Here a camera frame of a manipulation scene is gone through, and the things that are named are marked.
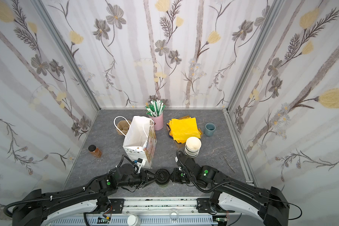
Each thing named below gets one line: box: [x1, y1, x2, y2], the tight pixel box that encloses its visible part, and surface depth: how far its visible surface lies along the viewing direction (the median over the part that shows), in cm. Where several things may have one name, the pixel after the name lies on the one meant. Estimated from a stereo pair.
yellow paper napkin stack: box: [166, 116, 202, 144], surface depth 104 cm
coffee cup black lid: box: [154, 168, 170, 186], surface depth 75 cm
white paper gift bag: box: [122, 115, 157, 170], surface depth 77 cm
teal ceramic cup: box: [203, 122, 217, 137], surface depth 103 cm
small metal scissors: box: [219, 153, 236, 173], surface depth 95 cm
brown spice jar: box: [88, 144, 103, 158], surface depth 89 cm
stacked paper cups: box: [184, 136, 202, 158], surface depth 81 cm
